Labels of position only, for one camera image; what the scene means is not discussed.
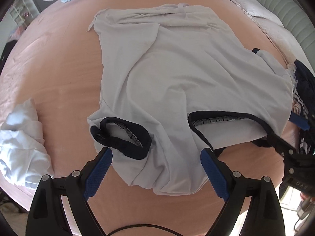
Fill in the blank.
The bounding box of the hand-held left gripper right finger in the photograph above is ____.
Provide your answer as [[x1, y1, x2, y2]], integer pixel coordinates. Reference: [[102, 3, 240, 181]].
[[200, 148, 286, 236]]

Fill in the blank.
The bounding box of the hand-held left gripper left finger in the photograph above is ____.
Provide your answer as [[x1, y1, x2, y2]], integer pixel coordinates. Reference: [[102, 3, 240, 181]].
[[26, 147, 114, 236]]

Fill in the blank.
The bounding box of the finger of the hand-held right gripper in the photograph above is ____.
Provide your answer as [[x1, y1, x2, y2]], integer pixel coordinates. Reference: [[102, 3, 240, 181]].
[[253, 131, 298, 157], [289, 110, 311, 131]]

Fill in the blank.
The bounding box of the white T-shirt navy trim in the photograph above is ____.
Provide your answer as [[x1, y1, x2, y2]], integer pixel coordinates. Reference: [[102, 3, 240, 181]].
[[86, 3, 293, 196]]

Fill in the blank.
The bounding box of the navy white patterned cloth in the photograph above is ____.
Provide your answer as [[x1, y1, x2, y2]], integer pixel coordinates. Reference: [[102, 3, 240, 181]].
[[292, 88, 315, 154]]

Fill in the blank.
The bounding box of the navy garment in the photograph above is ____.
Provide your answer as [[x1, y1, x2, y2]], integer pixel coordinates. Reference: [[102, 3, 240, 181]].
[[293, 59, 315, 99]]

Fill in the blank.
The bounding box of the crumpled white shirt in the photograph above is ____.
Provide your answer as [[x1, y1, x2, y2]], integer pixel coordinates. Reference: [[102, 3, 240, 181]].
[[0, 98, 55, 188]]

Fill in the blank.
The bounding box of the pink dotted pillow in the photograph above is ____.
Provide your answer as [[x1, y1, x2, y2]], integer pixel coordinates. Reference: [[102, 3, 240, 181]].
[[221, 0, 276, 19], [246, 10, 296, 69]]

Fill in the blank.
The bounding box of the grey padded headboard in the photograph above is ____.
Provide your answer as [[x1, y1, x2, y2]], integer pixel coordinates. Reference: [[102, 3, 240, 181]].
[[248, 0, 315, 54]]

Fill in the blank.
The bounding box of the black bag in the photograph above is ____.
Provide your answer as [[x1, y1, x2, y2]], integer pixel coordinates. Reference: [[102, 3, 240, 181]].
[[0, 41, 15, 65]]

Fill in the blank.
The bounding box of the white shelf rack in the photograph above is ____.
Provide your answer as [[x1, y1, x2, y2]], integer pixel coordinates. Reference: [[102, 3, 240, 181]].
[[8, 0, 41, 30]]

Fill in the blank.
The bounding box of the black cable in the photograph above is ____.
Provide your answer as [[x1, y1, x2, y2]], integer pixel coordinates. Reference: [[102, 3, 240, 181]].
[[106, 224, 183, 236]]

